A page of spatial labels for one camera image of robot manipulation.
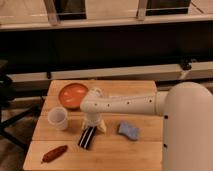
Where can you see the black white striped eraser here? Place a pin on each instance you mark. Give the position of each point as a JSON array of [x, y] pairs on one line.
[[87, 137]]

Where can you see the white plastic cup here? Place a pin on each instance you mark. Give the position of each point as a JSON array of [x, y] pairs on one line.
[[58, 118]]

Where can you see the black chair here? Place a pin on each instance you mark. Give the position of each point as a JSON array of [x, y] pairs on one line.
[[7, 94]]

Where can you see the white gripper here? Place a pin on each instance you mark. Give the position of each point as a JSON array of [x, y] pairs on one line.
[[94, 119]]

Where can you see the orange bowl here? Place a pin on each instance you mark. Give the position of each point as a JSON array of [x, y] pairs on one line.
[[71, 95]]

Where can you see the red sausage toy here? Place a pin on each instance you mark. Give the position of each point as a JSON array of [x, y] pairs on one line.
[[54, 153]]

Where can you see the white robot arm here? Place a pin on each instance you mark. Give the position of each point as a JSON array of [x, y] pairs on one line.
[[187, 112]]

